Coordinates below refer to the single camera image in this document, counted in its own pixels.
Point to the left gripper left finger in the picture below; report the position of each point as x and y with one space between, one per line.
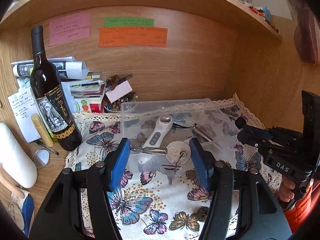
60 215

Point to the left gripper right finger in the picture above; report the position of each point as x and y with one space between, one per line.
260 215

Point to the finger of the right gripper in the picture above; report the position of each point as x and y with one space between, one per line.
258 140
242 125

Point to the silver key with keyring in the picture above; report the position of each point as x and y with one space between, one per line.
167 160

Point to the white handheld massager device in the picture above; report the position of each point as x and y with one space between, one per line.
156 136

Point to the person's right hand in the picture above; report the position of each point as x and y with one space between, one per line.
285 191

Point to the small pine cone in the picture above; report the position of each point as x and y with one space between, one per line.
202 214

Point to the small round mirror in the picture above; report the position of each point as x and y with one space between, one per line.
41 158

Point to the butterfly print tablecloth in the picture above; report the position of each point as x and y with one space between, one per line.
145 206

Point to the white cylinder container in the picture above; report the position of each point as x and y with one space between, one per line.
15 161

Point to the clear plastic storage box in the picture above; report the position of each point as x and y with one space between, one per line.
212 122

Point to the yellow lip balm tube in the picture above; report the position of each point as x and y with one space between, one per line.
40 127

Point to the bowl of colourful beads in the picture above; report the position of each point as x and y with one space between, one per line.
116 106

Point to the white handwritten note paper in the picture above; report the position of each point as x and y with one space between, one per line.
23 106

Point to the stack of books and papers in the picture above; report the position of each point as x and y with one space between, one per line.
84 89

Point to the dark wine bottle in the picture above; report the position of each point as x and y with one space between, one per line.
46 85

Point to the small white box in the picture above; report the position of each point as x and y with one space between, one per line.
119 91

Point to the pink brown curtain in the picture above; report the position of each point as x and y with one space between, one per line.
306 37

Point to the orange sticky note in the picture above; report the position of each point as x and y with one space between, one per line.
132 36

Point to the green sticky note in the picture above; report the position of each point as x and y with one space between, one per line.
128 22

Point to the pink sticky note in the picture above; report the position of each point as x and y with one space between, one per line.
69 28

